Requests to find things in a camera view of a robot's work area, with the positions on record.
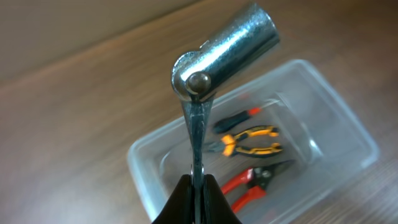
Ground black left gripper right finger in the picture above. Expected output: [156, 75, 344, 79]
[201, 174, 241, 224]

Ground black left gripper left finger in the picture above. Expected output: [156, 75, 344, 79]
[152, 174, 193, 224]

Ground red handled snips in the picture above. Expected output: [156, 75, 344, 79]
[221, 159, 295, 213]

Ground orange black pliers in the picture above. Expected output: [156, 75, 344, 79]
[203, 125, 283, 158]

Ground black red screwdriver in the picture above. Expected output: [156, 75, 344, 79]
[212, 99, 280, 134]

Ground silver socket wrench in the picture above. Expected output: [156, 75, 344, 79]
[171, 2, 279, 223]

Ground clear plastic container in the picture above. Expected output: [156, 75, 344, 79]
[127, 60, 379, 223]

